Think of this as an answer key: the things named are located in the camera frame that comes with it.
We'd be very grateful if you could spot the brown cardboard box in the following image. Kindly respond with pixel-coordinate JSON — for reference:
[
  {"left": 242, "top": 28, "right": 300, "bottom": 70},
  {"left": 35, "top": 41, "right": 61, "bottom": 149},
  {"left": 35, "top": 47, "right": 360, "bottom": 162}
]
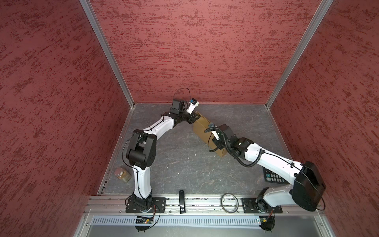
[{"left": 192, "top": 112, "right": 217, "bottom": 150}]

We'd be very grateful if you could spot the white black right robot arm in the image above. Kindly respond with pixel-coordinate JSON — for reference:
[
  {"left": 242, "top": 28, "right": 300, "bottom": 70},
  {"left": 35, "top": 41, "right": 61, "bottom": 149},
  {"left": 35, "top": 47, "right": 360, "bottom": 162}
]
[{"left": 205, "top": 124, "right": 326, "bottom": 213}]

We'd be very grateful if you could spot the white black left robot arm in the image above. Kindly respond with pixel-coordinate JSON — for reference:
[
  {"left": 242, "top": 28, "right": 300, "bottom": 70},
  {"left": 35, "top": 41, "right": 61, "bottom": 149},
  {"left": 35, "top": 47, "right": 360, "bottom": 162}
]
[{"left": 122, "top": 98, "right": 200, "bottom": 210}]

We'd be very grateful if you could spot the black calculator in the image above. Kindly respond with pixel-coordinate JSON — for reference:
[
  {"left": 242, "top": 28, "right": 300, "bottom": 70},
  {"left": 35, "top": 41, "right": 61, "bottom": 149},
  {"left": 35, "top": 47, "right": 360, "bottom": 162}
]
[{"left": 263, "top": 168, "right": 289, "bottom": 185}]

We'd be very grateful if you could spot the black handheld device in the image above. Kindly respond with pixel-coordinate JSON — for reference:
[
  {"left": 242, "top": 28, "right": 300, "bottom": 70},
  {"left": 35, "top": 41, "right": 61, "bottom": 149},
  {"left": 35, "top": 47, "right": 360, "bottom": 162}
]
[{"left": 179, "top": 190, "right": 186, "bottom": 214}]

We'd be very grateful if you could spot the small glass jar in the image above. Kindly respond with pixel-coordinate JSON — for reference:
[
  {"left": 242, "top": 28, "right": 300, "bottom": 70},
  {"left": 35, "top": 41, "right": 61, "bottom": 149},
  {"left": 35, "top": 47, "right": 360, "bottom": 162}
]
[{"left": 114, "top": 167, "right": 131, "bottom": 183}]

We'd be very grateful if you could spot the black left camera cable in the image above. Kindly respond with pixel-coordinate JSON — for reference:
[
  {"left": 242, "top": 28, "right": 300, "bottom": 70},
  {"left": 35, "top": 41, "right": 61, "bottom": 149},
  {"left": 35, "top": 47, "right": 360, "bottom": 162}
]
[{"left": 173, "top": 87, "right": 192, "bottom": 103}]

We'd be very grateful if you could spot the black cable ring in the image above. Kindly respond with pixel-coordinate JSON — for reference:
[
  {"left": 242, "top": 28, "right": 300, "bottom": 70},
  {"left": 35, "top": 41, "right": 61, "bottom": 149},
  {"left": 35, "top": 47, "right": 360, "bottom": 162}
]
[{"left": 220, "top": 193, "right": 239, "bottom": 214}]

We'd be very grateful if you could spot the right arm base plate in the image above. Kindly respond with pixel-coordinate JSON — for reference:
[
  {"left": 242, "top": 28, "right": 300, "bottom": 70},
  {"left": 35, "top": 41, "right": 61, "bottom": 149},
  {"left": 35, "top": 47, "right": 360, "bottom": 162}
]
[{"left": 241, "top": 197, "right": 283, "bottom": 214}]

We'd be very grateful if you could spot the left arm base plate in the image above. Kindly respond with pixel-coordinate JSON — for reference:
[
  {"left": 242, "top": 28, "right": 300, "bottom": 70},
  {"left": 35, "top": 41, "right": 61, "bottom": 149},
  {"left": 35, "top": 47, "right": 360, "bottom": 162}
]
[{"left": 125, "top": 196, "right": 167, "bottom": 214}]

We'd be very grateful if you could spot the aluminium front rail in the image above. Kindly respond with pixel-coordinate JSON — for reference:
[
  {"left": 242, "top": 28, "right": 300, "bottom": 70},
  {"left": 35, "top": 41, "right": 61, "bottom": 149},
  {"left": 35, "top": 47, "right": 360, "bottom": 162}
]
[{"left": 84, "top": 195, "right": 325, "bottom": 216}]

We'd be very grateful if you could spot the left rear aluminium corner post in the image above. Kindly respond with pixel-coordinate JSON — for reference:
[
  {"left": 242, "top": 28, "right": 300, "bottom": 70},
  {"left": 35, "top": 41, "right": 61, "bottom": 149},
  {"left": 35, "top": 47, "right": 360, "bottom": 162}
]
[{"left": 80, "top": 0, "right": 135, "bottom": 109}]

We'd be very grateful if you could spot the aluminium corner post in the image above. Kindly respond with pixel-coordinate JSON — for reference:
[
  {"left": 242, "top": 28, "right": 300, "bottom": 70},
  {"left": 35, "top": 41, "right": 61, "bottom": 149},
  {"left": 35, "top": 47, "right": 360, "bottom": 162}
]
[
  {"left": 80, "top": 0, "right": 135, "bottom": 109},
  {"left": 265, "top": 0, "right": 334, "bottom": 110}
]

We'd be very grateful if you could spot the white slotted cable duct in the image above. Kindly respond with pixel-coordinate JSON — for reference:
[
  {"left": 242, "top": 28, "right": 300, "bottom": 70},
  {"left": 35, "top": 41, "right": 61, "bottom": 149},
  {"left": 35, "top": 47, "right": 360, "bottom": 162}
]
[{"left": 90, "top": 215, "right": 261, "bottom": 228}]

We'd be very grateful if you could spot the right rear aluminium corner post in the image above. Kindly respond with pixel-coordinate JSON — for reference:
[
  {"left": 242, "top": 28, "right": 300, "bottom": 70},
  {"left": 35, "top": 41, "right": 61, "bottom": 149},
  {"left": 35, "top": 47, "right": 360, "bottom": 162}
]
[{"left": 265, "top": 0, "right": 334, "bottom": 110}]

